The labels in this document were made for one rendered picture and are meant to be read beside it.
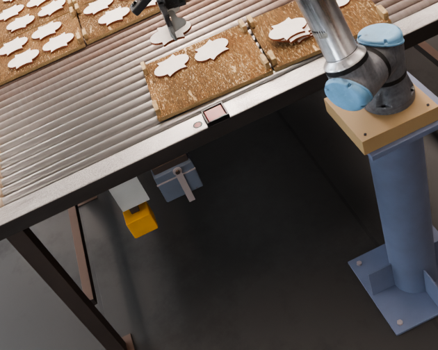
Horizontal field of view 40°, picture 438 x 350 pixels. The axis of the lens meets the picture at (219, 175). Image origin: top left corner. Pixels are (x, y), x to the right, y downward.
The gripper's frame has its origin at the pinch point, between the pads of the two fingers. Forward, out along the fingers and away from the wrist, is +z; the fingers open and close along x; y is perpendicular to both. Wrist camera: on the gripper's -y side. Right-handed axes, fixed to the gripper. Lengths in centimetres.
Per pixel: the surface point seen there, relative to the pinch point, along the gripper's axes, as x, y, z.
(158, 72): 15.4, -8.3, 21.7
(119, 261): 27, -59, 120
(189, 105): -9.3, -2.3, 22.3
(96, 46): 58, -29, 26
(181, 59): 17.7, 0.9, 21.1
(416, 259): -50, 54, 89
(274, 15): 21.3, 38.5, 19.6
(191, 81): 3.0, 1.3, 22.0
